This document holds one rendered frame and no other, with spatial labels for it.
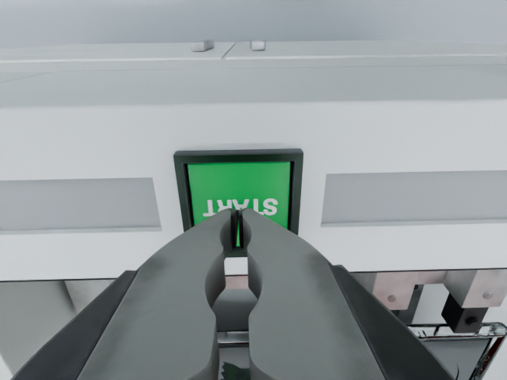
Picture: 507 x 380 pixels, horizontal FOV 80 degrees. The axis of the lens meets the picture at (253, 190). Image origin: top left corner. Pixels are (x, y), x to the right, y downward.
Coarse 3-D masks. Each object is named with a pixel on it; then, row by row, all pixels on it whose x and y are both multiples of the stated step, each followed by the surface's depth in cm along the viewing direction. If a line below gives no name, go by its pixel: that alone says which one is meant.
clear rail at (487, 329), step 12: (408, 324) 29; (420, 324) 29; (432, 324) 29; (444, 324) 29; (492, 324) 29; (228, 336) 28; (240, 336) 28; (420, 336) 28; (432, 336) 28; (444, 336) 28; (456, 336) 28; (468, 336) 28; (480, 336) 28; (492, 336) 29
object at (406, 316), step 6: (414, 288) 33; (420, 288) 33; (414, 294) 33; (420, 294) 33; (414, 300) 34; (408, 306) 34; (414, 306) 34; (396, 312) 35; (402, 312) 34; (408, 312) 34; (414, 312) 34; (402, 318) 35; (408, 318) 35
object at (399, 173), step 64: (0, 128) 13; (64, 128) 13; (128, 128) 13; (192, 128) 13; (256, 128) 13; (320, 128) 13; (384, 128) 13; (448, 128) 13; (0, 192) 15; (64, 192) 15; (128, 192) 15; (320, 192) 15; (384, 192) 15; (448, 192) 15; (0, 256) 16; (64, 256) 16; (128, 256) 16; (384, 256) 16; (448, 256) 17
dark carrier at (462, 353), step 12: (228, 348) 29; (240, 348) 29; (432, 348) 30; (444, 348) 30; (456, 348) 30; (468, 348) 30; (480, 348) 30; (228, 360) 30; (240, 360) 30; (444, 360) 31; (456, 360) 31; (468, 360) 31; (228, 372) 31; (240, 372) 31; (456, 372) 32; (468, 372) 32
